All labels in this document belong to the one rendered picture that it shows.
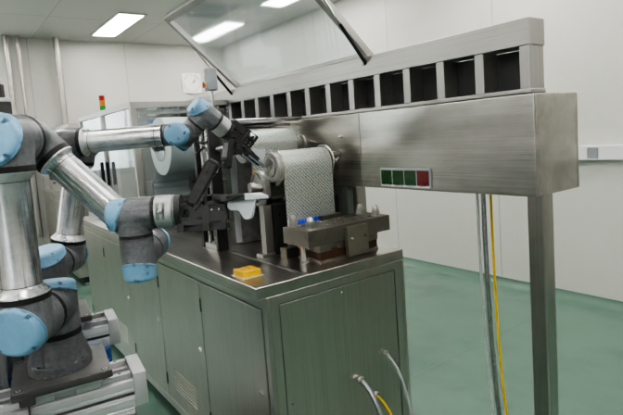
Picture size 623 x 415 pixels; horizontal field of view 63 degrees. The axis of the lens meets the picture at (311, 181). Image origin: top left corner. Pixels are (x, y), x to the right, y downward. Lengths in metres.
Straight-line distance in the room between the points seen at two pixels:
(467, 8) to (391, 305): 3.16
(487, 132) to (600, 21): 2.52
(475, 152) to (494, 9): 2.91
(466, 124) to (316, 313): 0.80
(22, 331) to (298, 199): 1.09
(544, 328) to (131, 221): 1.34
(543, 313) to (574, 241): 2.40
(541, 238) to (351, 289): 0.66
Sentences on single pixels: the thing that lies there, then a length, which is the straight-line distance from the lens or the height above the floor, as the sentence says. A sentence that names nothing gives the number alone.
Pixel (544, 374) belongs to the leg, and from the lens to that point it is 1.96.
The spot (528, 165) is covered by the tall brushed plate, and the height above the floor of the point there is 1.23.
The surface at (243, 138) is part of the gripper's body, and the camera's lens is 1.91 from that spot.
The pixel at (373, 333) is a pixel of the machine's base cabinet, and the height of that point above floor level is 0.61.
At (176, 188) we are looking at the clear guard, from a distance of 2.87.
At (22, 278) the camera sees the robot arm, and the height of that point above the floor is 1.10.
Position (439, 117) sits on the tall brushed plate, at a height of 1.39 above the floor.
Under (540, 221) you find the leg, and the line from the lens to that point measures 1.80.
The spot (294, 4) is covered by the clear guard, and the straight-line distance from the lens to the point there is 2.10.
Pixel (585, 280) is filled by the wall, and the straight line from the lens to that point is 4.28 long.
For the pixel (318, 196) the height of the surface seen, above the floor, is 1.12.
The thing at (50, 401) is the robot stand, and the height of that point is 0.76.
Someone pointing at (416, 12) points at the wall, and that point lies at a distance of 5.04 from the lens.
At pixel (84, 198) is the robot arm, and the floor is 1.25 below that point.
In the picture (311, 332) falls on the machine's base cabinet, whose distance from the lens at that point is 1.80.
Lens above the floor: 1.37
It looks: 5 degrees down
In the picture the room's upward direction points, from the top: 4 degrees counter-clockwise
